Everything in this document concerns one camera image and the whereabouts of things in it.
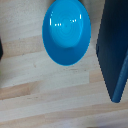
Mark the blue plastic bowl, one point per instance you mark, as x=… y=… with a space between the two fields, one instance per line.
x=66 y=33

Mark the navy blue book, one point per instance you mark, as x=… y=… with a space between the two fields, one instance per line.
x=113 y=50

